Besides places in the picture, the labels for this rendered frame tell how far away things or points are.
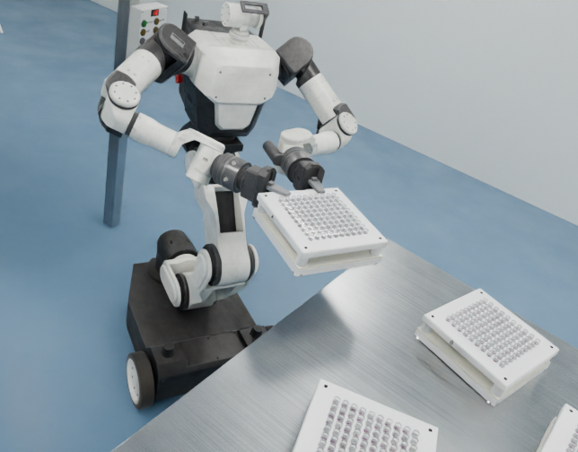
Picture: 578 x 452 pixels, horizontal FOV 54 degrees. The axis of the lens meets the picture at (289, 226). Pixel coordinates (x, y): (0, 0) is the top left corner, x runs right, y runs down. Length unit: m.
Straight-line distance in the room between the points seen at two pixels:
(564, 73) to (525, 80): 0.25
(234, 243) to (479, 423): 0.96
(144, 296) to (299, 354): 1.18
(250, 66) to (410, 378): 0.99
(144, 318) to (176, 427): 1.19
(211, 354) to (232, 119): 0.87
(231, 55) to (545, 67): 3.02
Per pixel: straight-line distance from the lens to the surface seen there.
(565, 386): 1.59
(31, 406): 2.24
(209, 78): 1.73
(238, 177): 1.48
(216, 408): 1.16
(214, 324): 2.30
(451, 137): 4.67
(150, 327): 2.25
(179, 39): 1.73
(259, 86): 1.80
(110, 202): 2.94
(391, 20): 4.69
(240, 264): 1.89
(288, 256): 1.32
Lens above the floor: 1.76
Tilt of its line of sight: 33 degrees down
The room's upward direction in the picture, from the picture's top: 16 degrees clockwise
